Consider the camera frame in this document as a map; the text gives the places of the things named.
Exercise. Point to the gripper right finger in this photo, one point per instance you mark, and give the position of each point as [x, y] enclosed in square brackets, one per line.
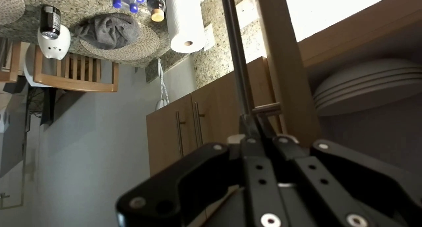
[356, 181]

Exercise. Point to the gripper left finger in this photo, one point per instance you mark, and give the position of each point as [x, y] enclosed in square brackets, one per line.
[197, 174]

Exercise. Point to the closed wooden cabinet door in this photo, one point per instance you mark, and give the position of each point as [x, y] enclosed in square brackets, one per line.
[221, 101]
[165, 138]

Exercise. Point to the open wooden cabinet door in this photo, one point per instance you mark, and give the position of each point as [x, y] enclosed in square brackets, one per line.
[283, 62]

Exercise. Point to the wooden upper cabinet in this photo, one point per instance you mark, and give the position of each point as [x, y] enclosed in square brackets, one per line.
[362, 39]

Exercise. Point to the stack of white plates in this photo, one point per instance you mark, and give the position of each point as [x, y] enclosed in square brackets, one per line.
[369, 88]

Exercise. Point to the round woven placemat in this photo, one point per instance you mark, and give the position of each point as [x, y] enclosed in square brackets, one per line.
[145, 45]
[10, 4]

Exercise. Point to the wooden chair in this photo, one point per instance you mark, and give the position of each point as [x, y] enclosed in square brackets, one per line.
[75, 82]

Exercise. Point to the white paper towel roll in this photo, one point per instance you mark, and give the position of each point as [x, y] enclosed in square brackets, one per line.
[183, 19]

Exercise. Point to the grey cloth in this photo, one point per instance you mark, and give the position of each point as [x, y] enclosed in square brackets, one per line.
[108, 31]

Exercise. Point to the dark bottle with cork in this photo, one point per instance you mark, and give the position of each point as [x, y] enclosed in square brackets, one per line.
[156, 8]

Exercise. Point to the white cat-face container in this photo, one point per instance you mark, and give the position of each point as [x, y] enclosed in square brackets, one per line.
[56, 47]

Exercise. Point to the dark jar with label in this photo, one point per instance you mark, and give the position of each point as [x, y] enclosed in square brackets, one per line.
[50, 21]

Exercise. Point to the white wall socket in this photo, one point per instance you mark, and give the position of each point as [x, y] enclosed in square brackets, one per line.
[209, 37]

